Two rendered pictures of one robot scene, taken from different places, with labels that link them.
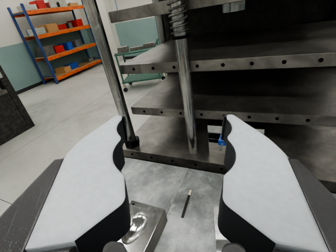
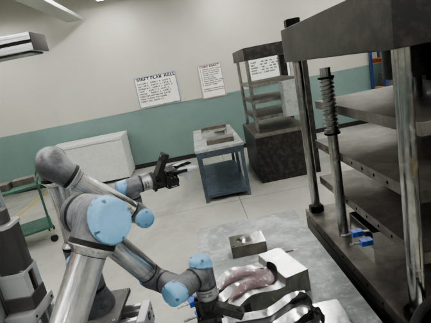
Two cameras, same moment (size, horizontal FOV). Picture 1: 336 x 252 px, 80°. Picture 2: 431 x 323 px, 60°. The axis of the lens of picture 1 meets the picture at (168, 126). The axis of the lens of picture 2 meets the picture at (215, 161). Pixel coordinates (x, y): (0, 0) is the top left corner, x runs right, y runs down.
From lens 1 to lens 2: 164 cm
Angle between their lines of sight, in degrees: 57
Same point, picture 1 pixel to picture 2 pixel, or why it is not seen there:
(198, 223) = not seen: hidden behind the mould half
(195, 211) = not seen: hidden behind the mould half
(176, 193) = (290, 245)
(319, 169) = (397, 294)
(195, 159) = (334, 240)
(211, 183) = (314, 253)
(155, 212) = (260, 239)
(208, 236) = not seen: hidden behind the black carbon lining
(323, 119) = (398, 240)
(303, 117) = (388, 231)
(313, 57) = (383, 178)
